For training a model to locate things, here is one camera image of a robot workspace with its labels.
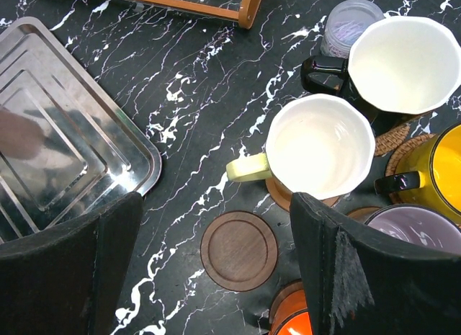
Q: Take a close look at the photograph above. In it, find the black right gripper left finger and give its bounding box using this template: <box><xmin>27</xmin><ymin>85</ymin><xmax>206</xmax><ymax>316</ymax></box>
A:
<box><xmin>1</xmin><ymin>192</ymin><xmax>143</xmax><ymax>334</ymax></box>

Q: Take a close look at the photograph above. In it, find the dark wooden coaster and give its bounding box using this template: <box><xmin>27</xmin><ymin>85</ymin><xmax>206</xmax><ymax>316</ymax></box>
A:
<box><xmin>269</xmin><ymin>279</ymin><xmax>303</xmax><ymax>318</ymax></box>
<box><xmin>200</xmin><ymin>211</ymin><xmax>278</xmax><ymax>292</ymax></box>

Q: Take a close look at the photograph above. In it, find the black white mug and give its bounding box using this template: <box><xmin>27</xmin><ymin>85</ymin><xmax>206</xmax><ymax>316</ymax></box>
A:
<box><xmin>300</xmin><ymin>16</ymin><xmax>460</xmax><ymax>135</ymax></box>

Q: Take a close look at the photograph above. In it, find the purple mug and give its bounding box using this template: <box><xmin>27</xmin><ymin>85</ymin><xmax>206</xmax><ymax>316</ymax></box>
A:
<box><xmin>365</xmin><ymin>204</ymin><xmax>460</xmax><ymax>254</ymax></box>

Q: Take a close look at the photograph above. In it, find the silver metal tray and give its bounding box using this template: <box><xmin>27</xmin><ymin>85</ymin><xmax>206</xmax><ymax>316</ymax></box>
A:
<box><xmin>1</xmin><ymin>17</ymin><xmax>162</xmax><ymax>242</ymax></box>

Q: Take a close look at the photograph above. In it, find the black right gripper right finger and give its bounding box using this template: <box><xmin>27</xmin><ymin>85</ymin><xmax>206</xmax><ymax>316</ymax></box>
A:
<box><xmin>290</xmin><ymin>192</ymin><xmax>460</xmax><ymax>334</ymax></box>

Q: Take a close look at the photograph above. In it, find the woven rattan coaster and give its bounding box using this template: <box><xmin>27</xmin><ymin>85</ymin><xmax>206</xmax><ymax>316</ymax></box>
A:
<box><xmin>385</xmin><ymin>133</ymin><xmax>436</xmax><ymax>204</ymax></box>
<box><xmin>372</xmin><ymin>112</ymin><xmax>428</xmax><ymax>156</ymax></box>

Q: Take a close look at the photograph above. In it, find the light wooden coaster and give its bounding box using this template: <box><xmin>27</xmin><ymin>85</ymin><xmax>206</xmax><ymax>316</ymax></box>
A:
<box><xmin>346</xmin><ymin>207</ymin><xmax>380</xmax><ymax>223</ymax></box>
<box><xmin>264</xmin><ymin>177</ymin><xmax>341</xmax><ymax>213</ymax></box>

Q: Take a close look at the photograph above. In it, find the green handled white mug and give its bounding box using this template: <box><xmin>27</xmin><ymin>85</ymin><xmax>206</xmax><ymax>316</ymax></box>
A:
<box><xmin>226</xmin><ymin>94</ymin><xmax>375</xmax><ymax>200</ymax></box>

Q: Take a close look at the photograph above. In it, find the orange-red mug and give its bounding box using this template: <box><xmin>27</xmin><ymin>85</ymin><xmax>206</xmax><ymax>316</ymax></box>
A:
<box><xmin>269</xmin><ymin>289</ymin><xmax>313</xmax><ymax>335</ymax></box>

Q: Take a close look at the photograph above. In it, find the orange wooden shelf rack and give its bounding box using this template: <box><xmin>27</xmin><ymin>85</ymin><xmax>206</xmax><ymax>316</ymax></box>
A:
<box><xmin>125</xmin><ymin>0</ymin><xmax>261</xmax><ymax>30</ymax></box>

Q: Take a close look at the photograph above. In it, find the small clear plastic jar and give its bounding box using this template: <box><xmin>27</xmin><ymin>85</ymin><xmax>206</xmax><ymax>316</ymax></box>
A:
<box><xmin>321</xmin><ymin>0</ymin><xmax>385</xmax><ymax>58</ymax></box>

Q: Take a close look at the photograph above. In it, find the yellow mug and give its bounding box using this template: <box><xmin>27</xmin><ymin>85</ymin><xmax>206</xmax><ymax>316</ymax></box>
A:
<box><xmin>374</xmin><ymin>124</ymin><xmax>460</xmax><ymax>225</ymax></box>

